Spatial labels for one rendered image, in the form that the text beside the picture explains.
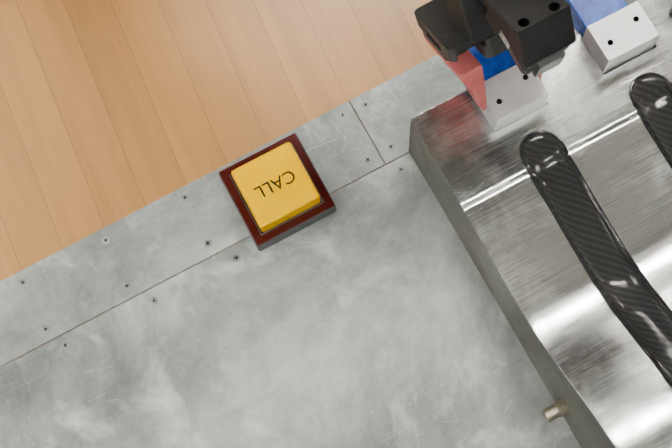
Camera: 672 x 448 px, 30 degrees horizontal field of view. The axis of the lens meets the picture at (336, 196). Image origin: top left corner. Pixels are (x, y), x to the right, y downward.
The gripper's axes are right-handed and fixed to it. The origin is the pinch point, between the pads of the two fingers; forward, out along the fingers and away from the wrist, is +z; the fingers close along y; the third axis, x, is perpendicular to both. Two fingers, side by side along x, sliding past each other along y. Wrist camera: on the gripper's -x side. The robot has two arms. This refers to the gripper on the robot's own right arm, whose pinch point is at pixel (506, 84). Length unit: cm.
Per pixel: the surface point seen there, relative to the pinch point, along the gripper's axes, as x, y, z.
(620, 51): -2.3, 9.6, 0.6
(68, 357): 5.3, -44.1, 9.4
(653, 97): -4.2, 11.0, 5.5
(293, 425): -7.5, -29.3, 17.1
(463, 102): 1.8, -3.5, 1.2
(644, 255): -14.0, 3.0, 11.4
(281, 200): 5.7, -20.9, 5.0
